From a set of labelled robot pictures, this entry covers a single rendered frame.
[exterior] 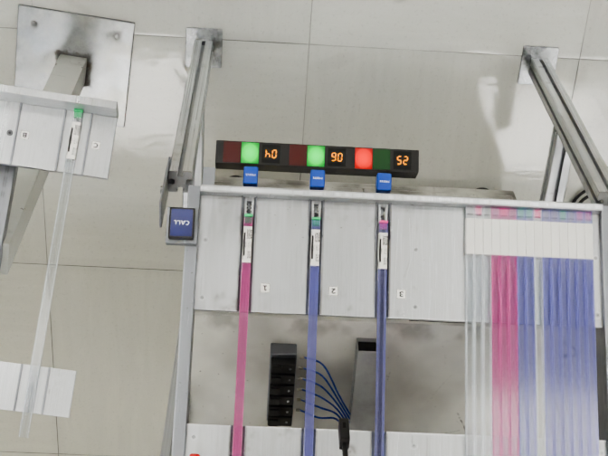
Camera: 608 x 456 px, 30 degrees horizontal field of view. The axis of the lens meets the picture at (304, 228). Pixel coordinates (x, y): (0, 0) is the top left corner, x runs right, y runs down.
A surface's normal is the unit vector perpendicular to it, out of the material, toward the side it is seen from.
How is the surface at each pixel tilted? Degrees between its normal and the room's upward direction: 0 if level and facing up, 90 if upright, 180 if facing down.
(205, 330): 0
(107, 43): 0
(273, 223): 45
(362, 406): 0
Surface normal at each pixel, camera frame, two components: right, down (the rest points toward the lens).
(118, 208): 0.01, 0.50
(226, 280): 0.05, -0.25
